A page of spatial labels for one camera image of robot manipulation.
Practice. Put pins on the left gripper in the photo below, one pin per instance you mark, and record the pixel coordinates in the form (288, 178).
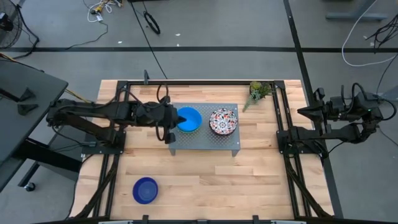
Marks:
(158, 113)

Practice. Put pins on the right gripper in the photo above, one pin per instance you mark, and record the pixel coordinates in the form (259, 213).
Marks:
(334, 109)

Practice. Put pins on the light blue plastic bowl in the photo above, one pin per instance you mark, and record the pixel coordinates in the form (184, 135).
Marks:
(192, 119)

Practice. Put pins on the dark blue plastic bowl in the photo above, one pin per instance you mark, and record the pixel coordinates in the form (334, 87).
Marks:
(145, 190)

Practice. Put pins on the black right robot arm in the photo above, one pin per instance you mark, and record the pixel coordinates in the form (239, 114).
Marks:
(339, 133)

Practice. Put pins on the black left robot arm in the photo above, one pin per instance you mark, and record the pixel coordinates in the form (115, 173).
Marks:
(93, 110)

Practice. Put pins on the grey perforated metal shelf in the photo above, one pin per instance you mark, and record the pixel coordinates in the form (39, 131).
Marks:
(205, 140)

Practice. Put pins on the potted succulent plant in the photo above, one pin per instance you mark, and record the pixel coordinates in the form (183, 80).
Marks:
(258, 90)

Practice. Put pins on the grey desk foot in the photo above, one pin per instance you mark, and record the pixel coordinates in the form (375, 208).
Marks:
(354, 16)
(391, 95)

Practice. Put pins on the black desk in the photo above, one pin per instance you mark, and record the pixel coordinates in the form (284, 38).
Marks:
(31, 124)

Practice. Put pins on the black triangular stand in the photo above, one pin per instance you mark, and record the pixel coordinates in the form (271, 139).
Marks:
(26, 109)
(28, 95)

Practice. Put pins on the black floor fan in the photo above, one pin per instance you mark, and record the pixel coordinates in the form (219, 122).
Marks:
(15, 18)

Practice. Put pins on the black aluminium rig frame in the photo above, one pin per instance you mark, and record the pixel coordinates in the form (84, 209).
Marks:
(199, 82)

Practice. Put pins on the black frame clamp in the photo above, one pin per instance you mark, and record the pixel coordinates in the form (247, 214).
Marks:
(146, 76)
(255, 219)
(145, 219)

